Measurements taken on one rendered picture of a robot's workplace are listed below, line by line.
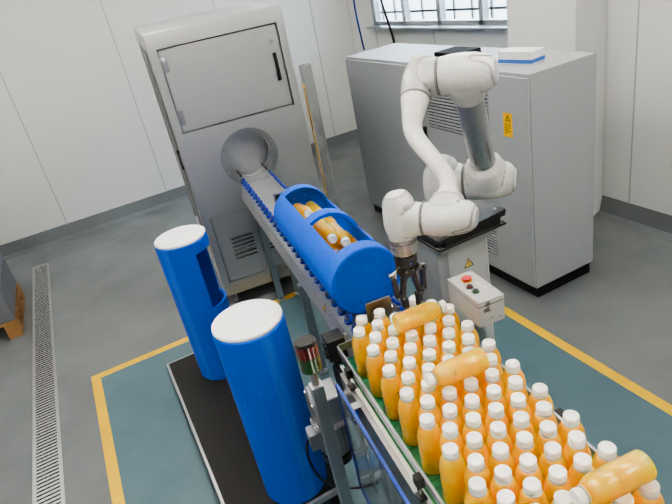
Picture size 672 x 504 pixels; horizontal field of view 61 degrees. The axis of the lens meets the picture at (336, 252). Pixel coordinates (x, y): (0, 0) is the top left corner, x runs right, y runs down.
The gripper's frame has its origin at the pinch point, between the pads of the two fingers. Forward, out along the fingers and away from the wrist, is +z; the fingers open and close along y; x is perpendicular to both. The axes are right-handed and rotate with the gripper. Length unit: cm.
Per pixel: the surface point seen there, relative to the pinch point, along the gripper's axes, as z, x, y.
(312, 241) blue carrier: -8, -54, 17
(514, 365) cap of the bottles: 1.8, 42.5, -10.2
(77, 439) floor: 110, -146, 161
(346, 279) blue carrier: -3.1, -25.1, 14.2
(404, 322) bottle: -3.0, 12.0, 8.6
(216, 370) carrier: 87, -130, 73
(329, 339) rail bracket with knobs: 9.8, -11.5, 28.6
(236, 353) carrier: 12, -27, 61
